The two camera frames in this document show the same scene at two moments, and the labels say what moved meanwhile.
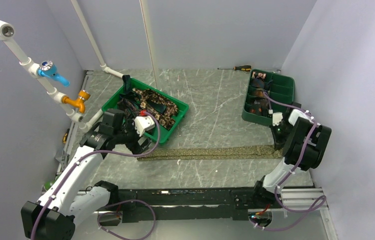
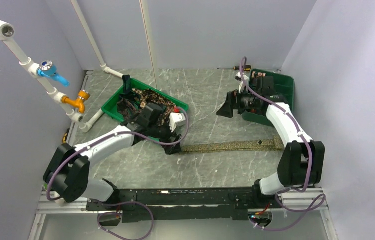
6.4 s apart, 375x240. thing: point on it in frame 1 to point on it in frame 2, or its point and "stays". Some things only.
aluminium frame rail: (294, 199) stays
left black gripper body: (128, 135) to (163, 133)
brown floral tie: (166, 118) stays
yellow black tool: (65, 136) stays
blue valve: (47, 68) stays
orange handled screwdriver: (247, 68) stays
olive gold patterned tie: (268, 151) to (276, 143)
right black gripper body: (281, 133) to (247, 101)
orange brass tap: (83, 95) stays
